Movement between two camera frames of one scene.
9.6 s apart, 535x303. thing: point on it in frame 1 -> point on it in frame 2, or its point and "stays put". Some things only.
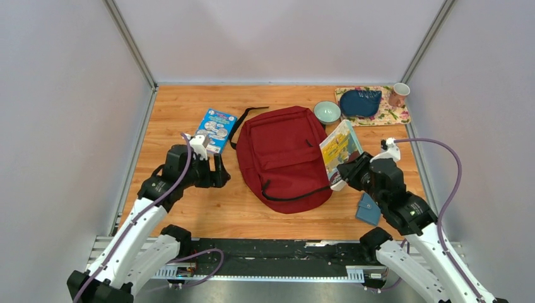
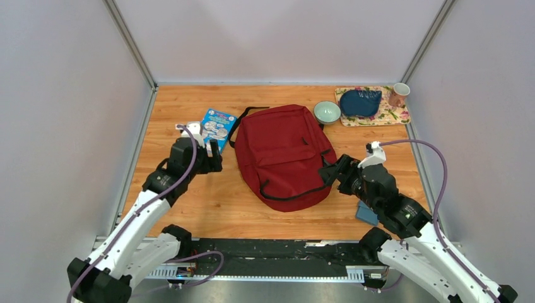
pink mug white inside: (397, 98) stays put
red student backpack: (282, 156) stays put
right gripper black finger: (346, 168) -> (330, 173)
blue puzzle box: (216, 127) stays put
